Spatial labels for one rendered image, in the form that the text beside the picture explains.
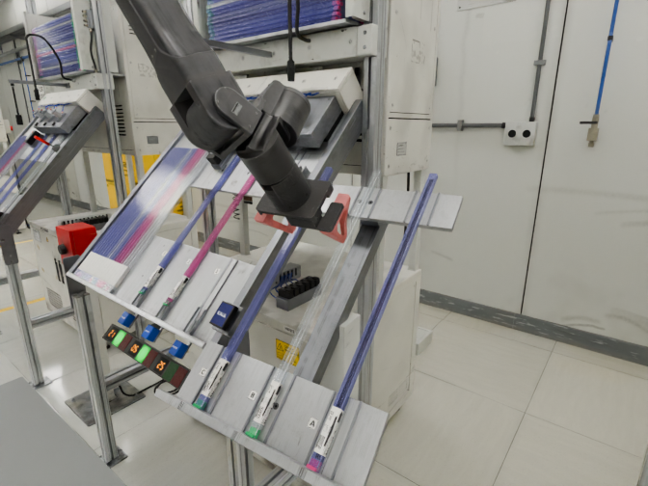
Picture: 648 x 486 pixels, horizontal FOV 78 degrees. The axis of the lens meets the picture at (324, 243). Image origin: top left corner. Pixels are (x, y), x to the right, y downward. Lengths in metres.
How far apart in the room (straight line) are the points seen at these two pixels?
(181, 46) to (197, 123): 0.08
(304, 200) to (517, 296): 2.14
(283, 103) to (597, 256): 2.10
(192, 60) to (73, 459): 0.68
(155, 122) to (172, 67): 1.87
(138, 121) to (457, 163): 1.77
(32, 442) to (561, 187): 2.29
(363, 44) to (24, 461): 1.08
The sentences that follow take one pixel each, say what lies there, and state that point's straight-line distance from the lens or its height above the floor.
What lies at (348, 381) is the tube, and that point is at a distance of 0.59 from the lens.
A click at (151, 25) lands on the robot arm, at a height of 1.25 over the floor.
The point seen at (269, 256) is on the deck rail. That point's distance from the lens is 0.87.
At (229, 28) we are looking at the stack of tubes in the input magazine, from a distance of 1.37.
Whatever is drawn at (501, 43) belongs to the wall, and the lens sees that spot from 2.50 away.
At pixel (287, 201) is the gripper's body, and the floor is 1.05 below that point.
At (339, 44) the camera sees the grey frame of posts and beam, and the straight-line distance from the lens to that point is 1.12.
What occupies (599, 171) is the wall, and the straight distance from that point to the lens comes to 2.39.
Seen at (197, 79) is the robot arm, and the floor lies 1.19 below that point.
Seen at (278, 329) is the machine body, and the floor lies 0.59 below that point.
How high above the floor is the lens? 1.14
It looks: 16 degrees down
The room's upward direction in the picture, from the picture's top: straight up
